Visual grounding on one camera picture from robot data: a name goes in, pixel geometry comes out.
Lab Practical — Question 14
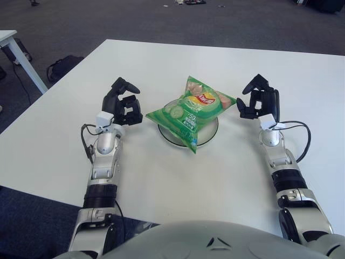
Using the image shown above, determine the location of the grey robot torso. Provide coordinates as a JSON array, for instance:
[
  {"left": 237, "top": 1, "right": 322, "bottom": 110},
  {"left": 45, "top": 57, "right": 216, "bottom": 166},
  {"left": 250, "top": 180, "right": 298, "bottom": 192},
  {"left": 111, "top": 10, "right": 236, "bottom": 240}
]
[{"left": 53, "top": 220, "right": 332, "bottom": 259}]

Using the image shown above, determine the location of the white side table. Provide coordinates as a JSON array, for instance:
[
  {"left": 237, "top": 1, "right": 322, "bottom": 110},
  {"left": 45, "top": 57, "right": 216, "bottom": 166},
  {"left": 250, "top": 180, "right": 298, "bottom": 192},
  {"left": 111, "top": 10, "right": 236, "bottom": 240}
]
[{"left": 0, "top": 30, "right": 49, "bottom": 95}]

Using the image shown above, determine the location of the black bag on carpet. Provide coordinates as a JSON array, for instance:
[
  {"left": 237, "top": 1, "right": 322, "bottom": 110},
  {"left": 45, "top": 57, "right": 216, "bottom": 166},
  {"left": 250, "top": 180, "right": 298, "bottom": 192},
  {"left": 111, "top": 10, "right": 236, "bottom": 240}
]
[{"left": 292, "top": 0, "right": 345, "bottom": 14}]

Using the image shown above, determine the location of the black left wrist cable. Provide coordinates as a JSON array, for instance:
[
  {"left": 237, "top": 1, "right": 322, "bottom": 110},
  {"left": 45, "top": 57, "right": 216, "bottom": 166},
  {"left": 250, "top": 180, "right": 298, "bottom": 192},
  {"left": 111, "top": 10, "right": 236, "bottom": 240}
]
[{"left": 80, "top": 123, "right": 95, "bottom": 164}]

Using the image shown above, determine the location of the clear glass plate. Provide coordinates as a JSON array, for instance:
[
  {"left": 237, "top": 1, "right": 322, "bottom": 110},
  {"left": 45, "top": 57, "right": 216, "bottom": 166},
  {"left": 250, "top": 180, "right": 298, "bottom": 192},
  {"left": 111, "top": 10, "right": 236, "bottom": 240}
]
[{"left": 157, "top": 98, "right": 219, "bottom": 148}]

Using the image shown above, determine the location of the white wrist sensor box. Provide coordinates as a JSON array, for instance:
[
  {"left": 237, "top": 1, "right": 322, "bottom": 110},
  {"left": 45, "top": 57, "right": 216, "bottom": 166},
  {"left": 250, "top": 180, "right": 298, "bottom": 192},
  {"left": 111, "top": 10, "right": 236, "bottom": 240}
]
[
  {"left": 258, "top": 113, "right": 286, "bottom": 132},
  {"left": 96, "top": 111, "right": 114, "bottom": 133}
]

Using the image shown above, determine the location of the black floor cable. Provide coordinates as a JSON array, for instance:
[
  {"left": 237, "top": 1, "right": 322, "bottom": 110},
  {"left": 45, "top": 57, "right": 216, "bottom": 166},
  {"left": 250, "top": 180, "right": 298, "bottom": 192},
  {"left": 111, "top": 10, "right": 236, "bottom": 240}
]
[{"left": 12, "top": 63, "right": 31, "bottom": 102}]

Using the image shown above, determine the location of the black backpack on floor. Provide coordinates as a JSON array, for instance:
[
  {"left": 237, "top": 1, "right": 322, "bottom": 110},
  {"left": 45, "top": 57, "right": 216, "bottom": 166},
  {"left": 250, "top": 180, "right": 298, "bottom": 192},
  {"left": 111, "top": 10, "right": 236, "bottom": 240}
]
[{"left": 46, "top": 55, "right": 85, "bottom": 81}]

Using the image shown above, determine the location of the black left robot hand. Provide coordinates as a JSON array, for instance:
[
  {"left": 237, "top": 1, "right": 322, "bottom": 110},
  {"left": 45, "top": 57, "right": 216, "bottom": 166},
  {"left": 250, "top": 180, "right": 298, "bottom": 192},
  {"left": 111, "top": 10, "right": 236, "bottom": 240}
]
[{"left": 101, "top": 77, "right": 143, "bottom": 127}]

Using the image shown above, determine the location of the white right wrist sensor box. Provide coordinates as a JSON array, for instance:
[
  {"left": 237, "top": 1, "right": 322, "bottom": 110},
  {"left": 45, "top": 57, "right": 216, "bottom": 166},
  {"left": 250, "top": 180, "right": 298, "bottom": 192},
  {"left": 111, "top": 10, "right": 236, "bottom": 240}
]
[{"left": 258, "top": 113, "right": 286, "bottom": 132}]

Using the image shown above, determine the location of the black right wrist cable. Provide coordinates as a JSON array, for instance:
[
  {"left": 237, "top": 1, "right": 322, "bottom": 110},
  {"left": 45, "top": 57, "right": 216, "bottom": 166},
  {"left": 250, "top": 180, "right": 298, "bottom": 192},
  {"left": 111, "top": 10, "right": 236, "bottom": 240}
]
[{"left": 280, "top": 120, "right": 312, "bottom": 163}]

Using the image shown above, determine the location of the white left wrist sensor box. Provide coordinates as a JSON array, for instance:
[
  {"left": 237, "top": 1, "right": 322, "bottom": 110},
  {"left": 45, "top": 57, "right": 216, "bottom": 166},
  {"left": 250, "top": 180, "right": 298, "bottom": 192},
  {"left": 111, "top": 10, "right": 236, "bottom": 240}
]
[{"left": 96, "top": 111, "right": 114, "bottom": 133}]

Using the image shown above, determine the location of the green chips snack bag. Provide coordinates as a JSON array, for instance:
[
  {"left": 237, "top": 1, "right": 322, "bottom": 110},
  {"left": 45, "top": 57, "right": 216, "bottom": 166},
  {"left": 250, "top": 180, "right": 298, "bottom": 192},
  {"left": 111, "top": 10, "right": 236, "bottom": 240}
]
[{"left": 146, "top": 75, "right": 237, "bottom": 155}]

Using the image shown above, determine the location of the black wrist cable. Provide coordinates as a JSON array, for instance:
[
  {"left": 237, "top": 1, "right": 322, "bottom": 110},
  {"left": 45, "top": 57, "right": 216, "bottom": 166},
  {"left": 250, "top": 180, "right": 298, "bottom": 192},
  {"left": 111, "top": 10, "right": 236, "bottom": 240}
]
[
  {"left": 80, "top": 123, "right": 95, "bottom": 164},
  {"left": 280, "top": 120, "right": 312, "bottom": 163}
]

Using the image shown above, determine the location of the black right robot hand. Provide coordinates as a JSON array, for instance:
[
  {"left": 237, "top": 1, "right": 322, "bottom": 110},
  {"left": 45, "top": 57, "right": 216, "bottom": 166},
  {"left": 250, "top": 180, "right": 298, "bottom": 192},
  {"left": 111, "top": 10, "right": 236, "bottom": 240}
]
[{"left": 236, "top": 73, "right": 280, "bottom": 122}]

